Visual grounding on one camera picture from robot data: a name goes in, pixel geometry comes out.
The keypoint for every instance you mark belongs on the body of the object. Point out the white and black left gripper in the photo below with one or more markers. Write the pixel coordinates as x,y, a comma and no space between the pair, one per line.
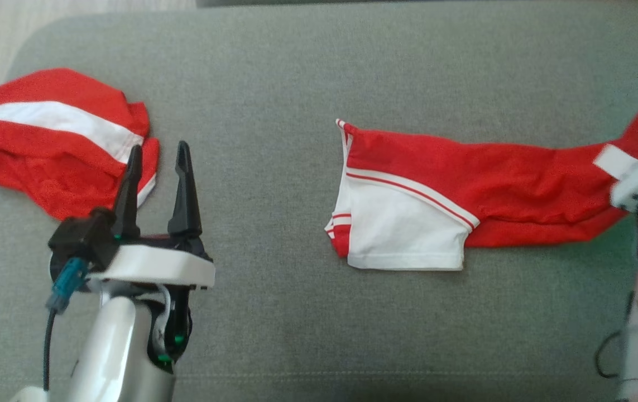
157,268

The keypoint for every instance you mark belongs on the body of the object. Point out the red shorts with white stripe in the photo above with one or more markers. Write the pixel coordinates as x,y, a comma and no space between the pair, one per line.
45,184

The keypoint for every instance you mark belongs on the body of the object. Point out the red and white basketball jersey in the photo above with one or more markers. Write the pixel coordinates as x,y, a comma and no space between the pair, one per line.
519,190

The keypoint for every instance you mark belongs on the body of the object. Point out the white and grey left arm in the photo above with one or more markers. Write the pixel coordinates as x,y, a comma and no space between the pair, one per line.
112,346

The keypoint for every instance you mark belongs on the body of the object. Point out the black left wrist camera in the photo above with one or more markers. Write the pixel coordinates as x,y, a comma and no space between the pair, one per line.
81,240

